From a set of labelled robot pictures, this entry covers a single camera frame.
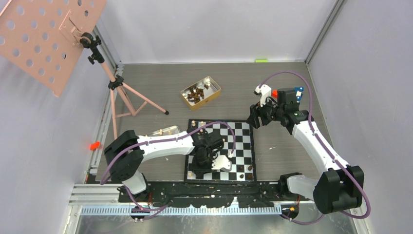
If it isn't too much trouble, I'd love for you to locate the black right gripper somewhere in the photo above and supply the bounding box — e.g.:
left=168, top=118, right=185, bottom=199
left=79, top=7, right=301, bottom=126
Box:
left=246, top=95, right=284, bottom=129

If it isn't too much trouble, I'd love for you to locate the black white chessboard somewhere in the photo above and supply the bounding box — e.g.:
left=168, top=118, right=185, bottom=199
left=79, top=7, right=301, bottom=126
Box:
left=184, top=120, right=257, bottom=184

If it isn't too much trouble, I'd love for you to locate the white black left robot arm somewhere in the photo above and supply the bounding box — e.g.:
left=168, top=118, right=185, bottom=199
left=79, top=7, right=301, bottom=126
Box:
left=100, top=128, right=232, bottom=202

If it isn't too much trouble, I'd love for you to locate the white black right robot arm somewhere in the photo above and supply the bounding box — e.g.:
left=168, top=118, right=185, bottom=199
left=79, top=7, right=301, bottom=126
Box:
left=246, top=85, right=364, bottom=215

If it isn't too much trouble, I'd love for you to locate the gold tin with dark pieces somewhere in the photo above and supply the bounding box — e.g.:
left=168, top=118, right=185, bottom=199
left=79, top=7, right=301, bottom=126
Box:
left=180, top=76, right=222, bottom=111

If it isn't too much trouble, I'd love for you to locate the red toy block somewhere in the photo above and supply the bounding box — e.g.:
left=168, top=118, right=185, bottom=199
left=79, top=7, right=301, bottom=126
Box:
left=271, top=90, right=278, bottom=98

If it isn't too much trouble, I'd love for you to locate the silver tin lid tray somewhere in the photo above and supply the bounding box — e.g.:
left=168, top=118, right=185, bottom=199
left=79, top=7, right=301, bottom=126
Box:
left=146, top=125, right=181, bottom=137

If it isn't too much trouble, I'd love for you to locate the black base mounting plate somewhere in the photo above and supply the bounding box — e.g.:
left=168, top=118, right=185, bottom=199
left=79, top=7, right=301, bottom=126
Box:
left=117, top=181, right=308, bottom=209

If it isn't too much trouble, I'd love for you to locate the green tape marker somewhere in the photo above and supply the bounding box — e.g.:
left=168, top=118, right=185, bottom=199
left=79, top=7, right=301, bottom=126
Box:
left=255, top=59, right=268, bottom=63

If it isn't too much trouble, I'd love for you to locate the pink perforated music stand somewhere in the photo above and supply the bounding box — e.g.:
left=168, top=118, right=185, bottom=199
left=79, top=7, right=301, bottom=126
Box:
left=0, top=0, right=170, bottom=139

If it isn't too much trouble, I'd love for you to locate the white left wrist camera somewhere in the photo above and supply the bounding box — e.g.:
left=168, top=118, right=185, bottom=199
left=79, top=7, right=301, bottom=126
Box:
left=211, top=153, right=234, bottom=172

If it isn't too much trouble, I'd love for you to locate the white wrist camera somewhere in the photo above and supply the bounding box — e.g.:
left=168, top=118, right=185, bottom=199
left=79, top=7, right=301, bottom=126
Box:
left=211, top=153, right=234, bottom=172
left=254, top=84, right=272, bottom=107

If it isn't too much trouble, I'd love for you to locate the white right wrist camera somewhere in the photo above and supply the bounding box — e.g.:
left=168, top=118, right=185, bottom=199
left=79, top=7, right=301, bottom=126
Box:
left=254, top=84, right=272, bottom=107

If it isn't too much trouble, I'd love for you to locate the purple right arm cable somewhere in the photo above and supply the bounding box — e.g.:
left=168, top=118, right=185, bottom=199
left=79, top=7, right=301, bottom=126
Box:
left=258, top=71, right=372, bottom=225

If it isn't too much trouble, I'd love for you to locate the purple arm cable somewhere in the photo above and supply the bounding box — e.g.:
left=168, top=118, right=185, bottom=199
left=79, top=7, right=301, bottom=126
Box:
left=258, top=71, right=372, bottom=225
left=100, top=121, right=236, bottom=223

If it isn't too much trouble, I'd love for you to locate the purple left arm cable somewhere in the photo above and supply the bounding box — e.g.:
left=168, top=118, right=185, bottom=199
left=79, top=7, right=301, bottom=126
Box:
left=100, top=121, right=236, bottom=223

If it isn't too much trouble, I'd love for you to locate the orange clip on rail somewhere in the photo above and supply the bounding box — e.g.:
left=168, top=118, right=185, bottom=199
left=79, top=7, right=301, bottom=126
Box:
left=89, top=141, right=100, bottom=151

